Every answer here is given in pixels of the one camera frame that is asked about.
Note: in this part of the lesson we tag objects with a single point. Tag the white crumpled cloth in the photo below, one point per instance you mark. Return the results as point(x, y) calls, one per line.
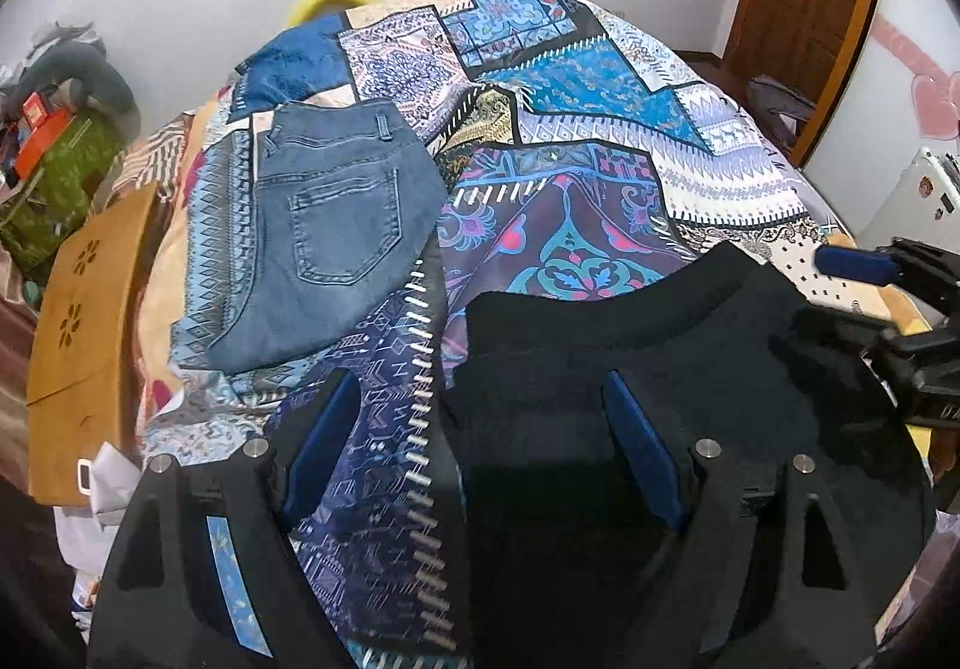
point(109, 496)

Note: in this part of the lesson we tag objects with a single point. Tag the white dotted bed sheet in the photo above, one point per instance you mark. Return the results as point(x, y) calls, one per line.
point(795, 264)

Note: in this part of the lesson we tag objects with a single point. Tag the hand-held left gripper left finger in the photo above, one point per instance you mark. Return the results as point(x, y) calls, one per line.
point(322, 444)

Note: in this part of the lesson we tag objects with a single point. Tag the person's right forearm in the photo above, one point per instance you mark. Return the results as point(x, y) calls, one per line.
point(946, 481)

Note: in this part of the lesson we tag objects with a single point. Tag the orange box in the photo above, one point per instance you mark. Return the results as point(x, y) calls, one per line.
point(41, 136)

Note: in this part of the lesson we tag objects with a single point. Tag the patchwork printed bedspread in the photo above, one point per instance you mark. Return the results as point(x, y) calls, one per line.
point(562, 76)

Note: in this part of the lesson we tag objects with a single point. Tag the green patterned bag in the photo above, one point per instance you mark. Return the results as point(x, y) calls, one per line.
point(60, 196)

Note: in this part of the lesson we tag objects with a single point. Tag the black pants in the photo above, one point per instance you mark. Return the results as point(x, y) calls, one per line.
point(570, 354)

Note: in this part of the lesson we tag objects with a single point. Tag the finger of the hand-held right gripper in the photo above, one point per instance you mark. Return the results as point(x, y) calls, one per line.
point(855, 262)
point(847, 339)

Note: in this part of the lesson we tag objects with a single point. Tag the folded blue jeans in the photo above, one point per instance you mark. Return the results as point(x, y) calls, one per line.
point(330, 226)

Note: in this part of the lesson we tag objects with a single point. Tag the grey bag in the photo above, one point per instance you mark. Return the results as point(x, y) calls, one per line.
point(780, 110)

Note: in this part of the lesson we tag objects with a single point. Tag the wooden door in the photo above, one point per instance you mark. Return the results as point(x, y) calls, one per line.
point(810, 1)

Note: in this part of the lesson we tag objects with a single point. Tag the pink curtain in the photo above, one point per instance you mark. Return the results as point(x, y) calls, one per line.
point(15, 354)

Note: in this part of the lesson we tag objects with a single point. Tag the pink wall sticker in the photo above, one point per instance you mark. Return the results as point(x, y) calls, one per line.
point(930, 99)

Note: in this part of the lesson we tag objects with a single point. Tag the wooden lap desk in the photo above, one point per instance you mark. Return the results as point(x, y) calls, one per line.
point(82, 339)

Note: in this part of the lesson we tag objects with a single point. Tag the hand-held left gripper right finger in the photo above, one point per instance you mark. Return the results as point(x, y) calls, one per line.
point(645, 451)

